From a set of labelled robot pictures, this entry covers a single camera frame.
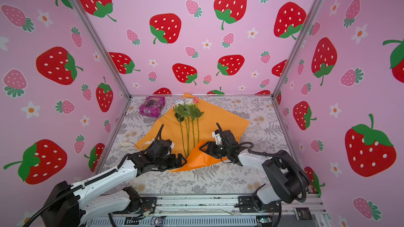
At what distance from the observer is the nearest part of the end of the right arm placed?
67cm

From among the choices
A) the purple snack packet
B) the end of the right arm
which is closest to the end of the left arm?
the end of the right arm

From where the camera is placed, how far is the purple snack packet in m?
1.06

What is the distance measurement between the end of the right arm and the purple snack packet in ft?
1.51
